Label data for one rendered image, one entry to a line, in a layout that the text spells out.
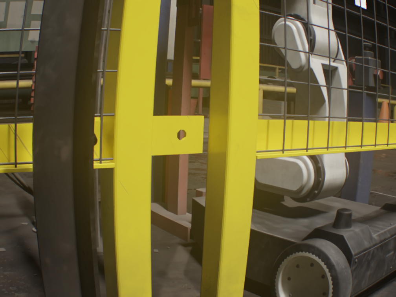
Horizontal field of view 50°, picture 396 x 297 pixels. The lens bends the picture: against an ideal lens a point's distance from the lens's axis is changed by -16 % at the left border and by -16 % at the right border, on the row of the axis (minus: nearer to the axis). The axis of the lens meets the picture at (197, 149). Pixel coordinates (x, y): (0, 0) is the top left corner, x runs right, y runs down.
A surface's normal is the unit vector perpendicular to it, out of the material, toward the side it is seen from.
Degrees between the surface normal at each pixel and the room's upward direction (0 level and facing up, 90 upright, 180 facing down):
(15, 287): 0
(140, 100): 90
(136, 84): 90
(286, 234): 0
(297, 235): 0
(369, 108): 90
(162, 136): 90
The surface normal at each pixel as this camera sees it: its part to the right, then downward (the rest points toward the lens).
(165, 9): 0.56, 0.13
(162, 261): 0.04, -0.99
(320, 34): 0.61, -0.08
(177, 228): -0.83, 0.04
